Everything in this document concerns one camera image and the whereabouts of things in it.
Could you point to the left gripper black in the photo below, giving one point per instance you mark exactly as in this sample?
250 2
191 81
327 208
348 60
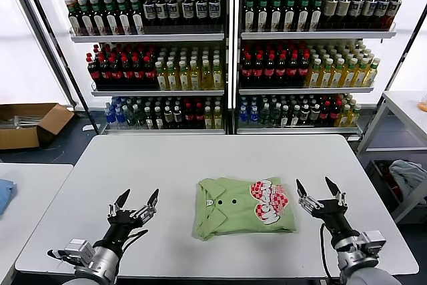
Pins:
123 228

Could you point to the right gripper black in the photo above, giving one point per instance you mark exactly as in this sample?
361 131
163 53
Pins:
335 221

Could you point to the light green polo shirt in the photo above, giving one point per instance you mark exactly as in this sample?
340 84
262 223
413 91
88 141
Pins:
233 218

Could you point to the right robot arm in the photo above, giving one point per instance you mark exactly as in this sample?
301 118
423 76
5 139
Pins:
353 265

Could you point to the black storage crate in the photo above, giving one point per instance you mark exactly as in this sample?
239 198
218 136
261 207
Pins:
377 178

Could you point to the red crumpled cloth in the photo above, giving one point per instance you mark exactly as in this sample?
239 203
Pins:
393 178

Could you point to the beige-label dark drink bottle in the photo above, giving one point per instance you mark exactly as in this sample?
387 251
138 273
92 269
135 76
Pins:
305 114
177 116
315 114
168 116
330 9
343 9

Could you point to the yellow juice bottle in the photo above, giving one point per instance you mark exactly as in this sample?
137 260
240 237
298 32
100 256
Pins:
172 79
345 116
313 76
355 115
337 76
184 79
207 78
326 76
361 75
217 78
371 74
349 76
161 79
195 78
217 118
208 118

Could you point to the white-cap dark drink bottle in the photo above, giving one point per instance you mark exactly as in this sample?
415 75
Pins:
295 117
149 119
285 117
159 119

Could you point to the red-cap cola bottle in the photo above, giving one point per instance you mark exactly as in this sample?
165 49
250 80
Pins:
104 74
189 116
138 73
281 72
292 71
94 73
258 72
199 116
270 72
127 74
303 71
325 113
149 73
334 113
115 74
247 72

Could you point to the grey-blue crumpled cloth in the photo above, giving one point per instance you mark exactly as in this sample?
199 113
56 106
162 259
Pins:
407 175

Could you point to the clear green water bottle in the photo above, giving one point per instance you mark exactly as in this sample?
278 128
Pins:
265 115
139 117
130 117
275 115

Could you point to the white paper scrap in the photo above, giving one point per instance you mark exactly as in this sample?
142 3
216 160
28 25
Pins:
88 128

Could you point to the blue water bottle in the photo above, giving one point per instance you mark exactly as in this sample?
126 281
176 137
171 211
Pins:
120 116
243 115
109 116
254 115

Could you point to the black slanted metal pole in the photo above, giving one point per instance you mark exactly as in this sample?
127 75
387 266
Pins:
399 64
88 111

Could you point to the blue folded cloth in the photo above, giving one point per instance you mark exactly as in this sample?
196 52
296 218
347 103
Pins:
5 195

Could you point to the brown cardboard box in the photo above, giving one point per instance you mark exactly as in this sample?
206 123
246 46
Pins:
20 138

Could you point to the small orange object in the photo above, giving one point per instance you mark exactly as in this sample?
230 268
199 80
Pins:
423 106

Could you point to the grey metal rods bundle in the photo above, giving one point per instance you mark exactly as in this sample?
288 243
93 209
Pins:
23 121

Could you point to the grey metal shelving rack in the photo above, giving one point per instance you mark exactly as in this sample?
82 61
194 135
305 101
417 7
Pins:
317 35
150 37

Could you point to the green-cap dark tea bottle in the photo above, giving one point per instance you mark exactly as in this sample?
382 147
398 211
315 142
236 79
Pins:
304 14
263 14
86 19
98 19
136 18
276 14
290 14
250 14
111 19
123 19
316 14
74 19

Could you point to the blue-label dark drink bottle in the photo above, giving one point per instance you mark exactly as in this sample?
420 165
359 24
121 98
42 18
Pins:
149 11
161 11
201 10
393 8
215 10
369 9
187 10
382 8
357 9
173 10

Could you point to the grey slanted metal pole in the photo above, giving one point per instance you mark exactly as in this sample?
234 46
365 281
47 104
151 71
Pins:
42 31

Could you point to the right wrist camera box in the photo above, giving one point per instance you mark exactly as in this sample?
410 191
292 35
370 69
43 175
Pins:
373 241

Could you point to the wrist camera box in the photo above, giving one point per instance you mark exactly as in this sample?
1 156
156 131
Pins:
78 248
373 241

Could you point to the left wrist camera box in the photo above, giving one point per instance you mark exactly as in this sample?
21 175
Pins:
78 248

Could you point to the white metal frame table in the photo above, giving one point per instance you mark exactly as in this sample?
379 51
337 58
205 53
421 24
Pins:
375 121

